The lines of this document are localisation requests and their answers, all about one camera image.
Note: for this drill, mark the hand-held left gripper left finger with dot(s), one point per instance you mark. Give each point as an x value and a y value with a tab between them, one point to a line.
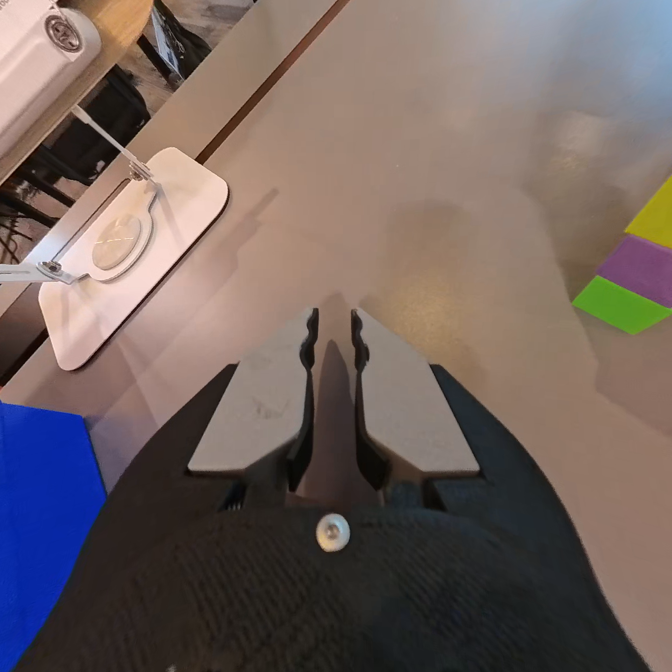
257	414

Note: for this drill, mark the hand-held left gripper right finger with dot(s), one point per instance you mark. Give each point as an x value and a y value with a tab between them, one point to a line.
409	414

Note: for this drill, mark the green foam cube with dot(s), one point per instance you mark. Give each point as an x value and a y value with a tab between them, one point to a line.
619	307

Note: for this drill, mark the purple foam cube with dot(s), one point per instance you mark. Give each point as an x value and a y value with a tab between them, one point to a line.
640	270

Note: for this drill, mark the yellow foam cube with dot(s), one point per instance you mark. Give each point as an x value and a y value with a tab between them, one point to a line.
653	220

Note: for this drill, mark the white document stand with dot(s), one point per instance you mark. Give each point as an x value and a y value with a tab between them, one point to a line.
173	210

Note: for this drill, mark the blue plastic bin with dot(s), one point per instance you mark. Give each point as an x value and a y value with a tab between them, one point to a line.
42	498

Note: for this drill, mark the black office chair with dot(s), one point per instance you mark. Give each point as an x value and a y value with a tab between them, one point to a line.
115	120

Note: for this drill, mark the black box white label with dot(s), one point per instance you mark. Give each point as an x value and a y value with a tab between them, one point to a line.
181	42

